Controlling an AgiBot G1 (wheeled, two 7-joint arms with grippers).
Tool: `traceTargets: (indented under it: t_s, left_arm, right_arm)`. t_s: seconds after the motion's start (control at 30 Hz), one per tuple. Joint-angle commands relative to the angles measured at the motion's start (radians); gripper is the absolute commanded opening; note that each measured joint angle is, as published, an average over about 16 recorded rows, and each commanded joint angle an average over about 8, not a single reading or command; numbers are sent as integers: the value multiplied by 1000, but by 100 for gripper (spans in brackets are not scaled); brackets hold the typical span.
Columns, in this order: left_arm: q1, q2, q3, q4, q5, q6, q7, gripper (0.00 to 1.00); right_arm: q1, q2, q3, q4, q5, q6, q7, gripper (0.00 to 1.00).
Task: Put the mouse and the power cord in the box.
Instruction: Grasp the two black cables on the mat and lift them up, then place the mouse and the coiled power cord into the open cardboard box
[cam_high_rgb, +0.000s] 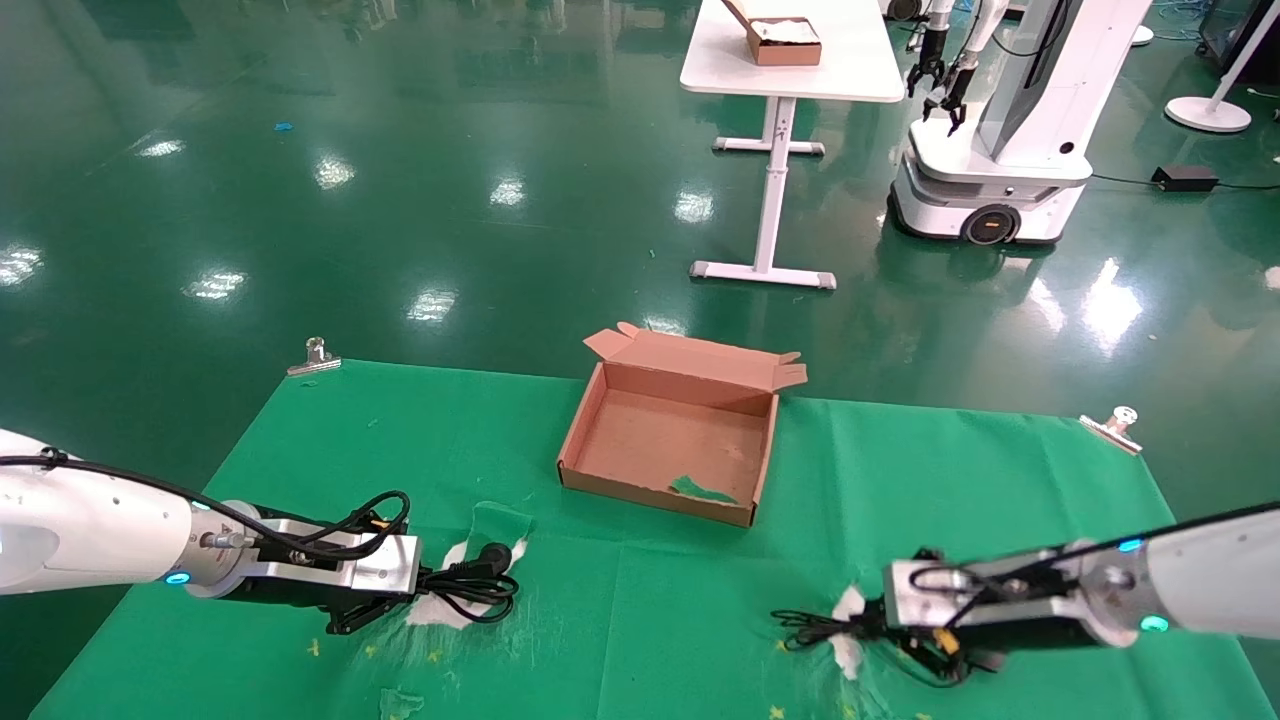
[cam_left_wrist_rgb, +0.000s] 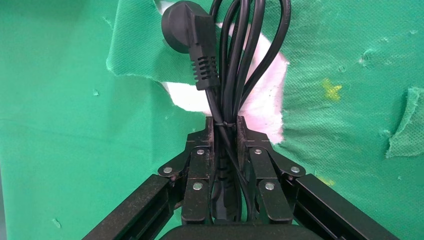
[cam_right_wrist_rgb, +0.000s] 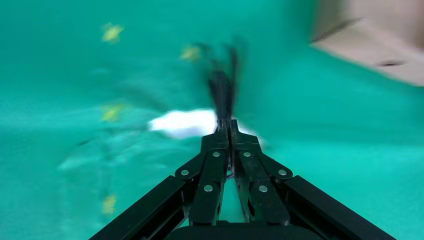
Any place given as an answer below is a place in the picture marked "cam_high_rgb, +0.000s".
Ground background robot black gripper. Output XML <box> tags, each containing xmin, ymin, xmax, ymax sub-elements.
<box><xmin>922</xmin><ymin>62</ymin><xmax>973</xmax><ymax>137</ymax></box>
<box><xmin>905</xmin><ymin>55</ymin><xmax>947</xmax><ymax>99</ymax></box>

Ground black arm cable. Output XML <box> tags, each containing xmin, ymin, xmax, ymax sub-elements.
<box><xmin>908</xmin><ymin>500</ymin><xmax>1280</xmax><ymax>603</ymax></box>
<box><xmin>0</xmin><ymin>452</ymin><xmax>413</xmax><ymax>563</ymax></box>

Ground open brown cardboard box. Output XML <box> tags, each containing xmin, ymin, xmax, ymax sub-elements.
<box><xmin>556</xmin><ymin>322</ymin><xmax>808</xmax><ymax>529</ymax></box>

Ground thin black USB cable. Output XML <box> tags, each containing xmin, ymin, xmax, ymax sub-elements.
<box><xmin>772</xmin><ymin>605</ymin><xmax>963</xmax><ymax>689</ymax></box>

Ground green table cloth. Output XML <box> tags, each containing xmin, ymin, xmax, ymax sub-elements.
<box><xmin>30</xmin><ymin>358</ymin><xmax>1251</xmax><ymax>720</ymax></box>

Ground white stand with round base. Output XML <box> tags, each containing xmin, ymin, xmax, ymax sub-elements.
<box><xmin>1165</xmin><ymin>0</ymin><xmax>1280</xmax><ymax>135</ymax></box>

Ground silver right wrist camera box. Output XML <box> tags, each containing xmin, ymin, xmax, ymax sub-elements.
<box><xmin>884</xmin><ymin>555</ymin><xmax>1101</xmax><ymax>631</ymax></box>

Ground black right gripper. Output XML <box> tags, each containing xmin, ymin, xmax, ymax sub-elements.
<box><xmin>895</xmin><ymin>618</ymin><xmax>1089</xmax><ymax>685</ymax></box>

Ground black power cable with plug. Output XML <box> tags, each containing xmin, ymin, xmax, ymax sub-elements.
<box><xmin>405</xmin><ymin>543</ymin><xmax>520</xmax><ymax>626</ymax></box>

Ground small cardboard box white contents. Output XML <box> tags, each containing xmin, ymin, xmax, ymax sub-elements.
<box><xmin>722</xmin><ymin>0</ymin><xmax>823</xmax><ymax>68</ymax></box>

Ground black floor cable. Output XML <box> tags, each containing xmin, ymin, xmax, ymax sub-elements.
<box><xmin>1090</xmin><ymin>174</ymin><xmax>1280</xmax><ymax>193</ymax></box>

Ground black equipment cabinet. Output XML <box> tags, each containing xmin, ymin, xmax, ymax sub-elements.
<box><xmin>1198</xmin><ymin>0</ymin><xmax>1280</xmax><ymax>83</ymax></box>

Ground white table with metal leg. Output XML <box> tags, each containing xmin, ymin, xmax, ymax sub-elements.
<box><xmin>680</xmin><ymin>0</ymin><xmax>906</xmax><ymax>292</ymax></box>

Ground black power adapter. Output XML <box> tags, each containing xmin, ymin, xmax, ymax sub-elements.
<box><xmin>1150</xmin><ymin>165</ymin><xmax>1219</xmax><ymax>195</ymax></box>

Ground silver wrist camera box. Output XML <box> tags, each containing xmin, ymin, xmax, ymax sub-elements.
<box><xmin>250</xmin><ymin>518</ymin><xmax>422</xmax><ymax>598</ymax></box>
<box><xmin>884</xmin><ymin>555</ymin><xmax>1101</xmax><ymax>631</ymax></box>

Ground metal binder clip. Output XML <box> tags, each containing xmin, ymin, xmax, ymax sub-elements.
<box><xmin>288</xmin><ymin>338</ymin><xmax>343</xmax><ymax>378</ymax></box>
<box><xmin>1078</xmin><ymin>406</ymin><xmax>1143</xmax><ymax>456</ymax></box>

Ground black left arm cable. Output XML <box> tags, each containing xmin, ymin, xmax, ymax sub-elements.
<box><xmin>0</xmin><ymin>452</ymin><xmax>413</xmax><ymax>563</ymax></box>

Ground white wheeled background robot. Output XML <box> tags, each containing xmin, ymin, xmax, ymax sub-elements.
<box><xmin>888</xmin><ymin>0</ymin><xmax>1153</xmax><ymax>247</ymax></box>

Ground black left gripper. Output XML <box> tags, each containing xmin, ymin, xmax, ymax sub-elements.
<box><xmin>232</xmin><ymin>576</ymin><xmax>403</xmax><ymax>637</ymax></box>

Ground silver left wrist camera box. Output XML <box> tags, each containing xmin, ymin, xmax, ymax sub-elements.
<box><xmin>250</xmin><ymin>518</ymin><xmax>422</xmax><ymax>598</ymax></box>

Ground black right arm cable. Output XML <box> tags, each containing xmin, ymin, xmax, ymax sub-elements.
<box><xmin>908</xmin><ymin>500</ymin><xmax>1280</xmax><ymax>603</ymax></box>

